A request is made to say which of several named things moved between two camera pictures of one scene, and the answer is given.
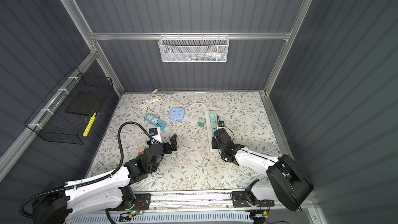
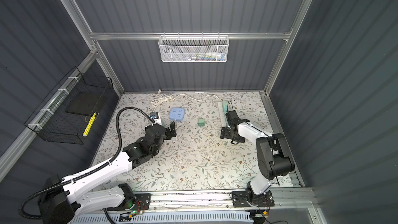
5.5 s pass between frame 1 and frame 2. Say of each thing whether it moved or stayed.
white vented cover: stayed
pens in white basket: stayed
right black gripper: moved
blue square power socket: stayed
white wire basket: stayed
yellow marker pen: stayed
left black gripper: moved
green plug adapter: stayed
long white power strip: moved
